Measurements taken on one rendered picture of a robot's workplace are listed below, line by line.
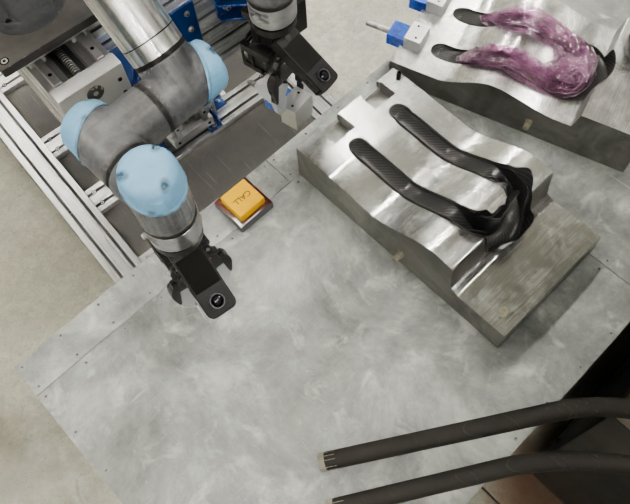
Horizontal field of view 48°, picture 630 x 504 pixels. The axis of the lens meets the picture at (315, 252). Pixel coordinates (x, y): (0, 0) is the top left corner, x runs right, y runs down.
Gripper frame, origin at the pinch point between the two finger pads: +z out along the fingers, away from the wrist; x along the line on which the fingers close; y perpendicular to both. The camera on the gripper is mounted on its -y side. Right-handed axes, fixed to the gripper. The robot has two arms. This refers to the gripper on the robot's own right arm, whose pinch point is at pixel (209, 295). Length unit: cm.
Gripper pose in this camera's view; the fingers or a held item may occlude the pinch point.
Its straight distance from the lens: 113.5
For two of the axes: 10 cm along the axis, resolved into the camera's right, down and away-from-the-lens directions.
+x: -8.0, 5.6, -2.3
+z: 0.4, 4.2, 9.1
